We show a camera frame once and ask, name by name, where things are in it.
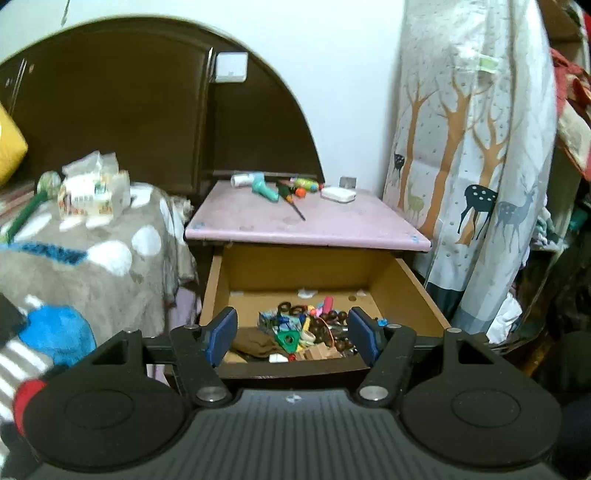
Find teal plastic toy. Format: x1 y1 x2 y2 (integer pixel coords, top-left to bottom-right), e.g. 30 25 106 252
251 177 281 203

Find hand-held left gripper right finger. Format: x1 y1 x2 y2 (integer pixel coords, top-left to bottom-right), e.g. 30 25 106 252
348 306 505 408

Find brown bead bracelet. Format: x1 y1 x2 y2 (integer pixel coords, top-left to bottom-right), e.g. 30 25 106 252
307 310 350 348

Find yellow pillow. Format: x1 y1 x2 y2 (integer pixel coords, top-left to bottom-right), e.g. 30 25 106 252
0 102 29 188

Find white small box device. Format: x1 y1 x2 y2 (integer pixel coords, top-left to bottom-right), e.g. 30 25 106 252
320 185 356 203

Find green stick with round head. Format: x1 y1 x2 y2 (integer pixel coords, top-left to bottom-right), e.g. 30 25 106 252
0 171 64 245

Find dark wooden drawer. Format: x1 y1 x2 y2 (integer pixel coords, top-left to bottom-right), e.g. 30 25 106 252
198 244 452 380

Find red and beige blanket pile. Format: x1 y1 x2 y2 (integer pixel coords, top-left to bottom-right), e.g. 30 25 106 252
549 45 591 182

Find dark wooden headboard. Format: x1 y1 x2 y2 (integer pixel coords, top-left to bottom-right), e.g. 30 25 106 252
0 16 326 209

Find grey spotted cartoon blanket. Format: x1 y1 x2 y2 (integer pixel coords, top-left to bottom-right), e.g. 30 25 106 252
0 182 200 462

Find olive brown cloth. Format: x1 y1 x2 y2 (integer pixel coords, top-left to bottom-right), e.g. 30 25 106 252
230 327 279 360

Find black rectangular object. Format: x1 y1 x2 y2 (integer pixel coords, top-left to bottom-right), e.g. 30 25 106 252
0 292 29 345

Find dark nightstand with pink top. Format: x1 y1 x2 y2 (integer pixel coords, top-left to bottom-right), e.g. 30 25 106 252
184 179 452 384

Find orange handled screwdriver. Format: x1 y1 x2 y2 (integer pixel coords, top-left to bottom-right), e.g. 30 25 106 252
276 181 307 222

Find pink bed sheet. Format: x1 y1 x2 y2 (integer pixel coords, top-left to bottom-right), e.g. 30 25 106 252
167 285 203 343

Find white square wall switch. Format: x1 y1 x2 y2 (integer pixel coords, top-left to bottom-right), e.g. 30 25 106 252
214 52 249 84

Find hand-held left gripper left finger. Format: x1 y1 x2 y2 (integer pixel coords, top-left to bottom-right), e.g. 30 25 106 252
83 306 239 408

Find cardboard box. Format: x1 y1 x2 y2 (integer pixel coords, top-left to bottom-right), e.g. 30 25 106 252
538 0 583 43

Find pile of small trinkets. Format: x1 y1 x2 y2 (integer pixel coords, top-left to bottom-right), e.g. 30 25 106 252
256 296 386 364

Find tissue pack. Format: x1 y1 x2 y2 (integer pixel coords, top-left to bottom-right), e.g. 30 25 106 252
57 151 132 219

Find striped bed sheet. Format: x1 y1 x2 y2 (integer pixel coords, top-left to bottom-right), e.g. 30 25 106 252
0 179 47 227

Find white crumpled cloth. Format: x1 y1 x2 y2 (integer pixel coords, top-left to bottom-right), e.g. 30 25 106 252
486 292 526 345

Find green triangular plastic piece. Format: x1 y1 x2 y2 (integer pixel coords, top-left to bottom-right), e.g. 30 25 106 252
275 329 301 355

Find tree and deer printed cover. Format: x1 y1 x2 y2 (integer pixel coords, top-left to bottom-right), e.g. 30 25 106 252
381 0 562 346

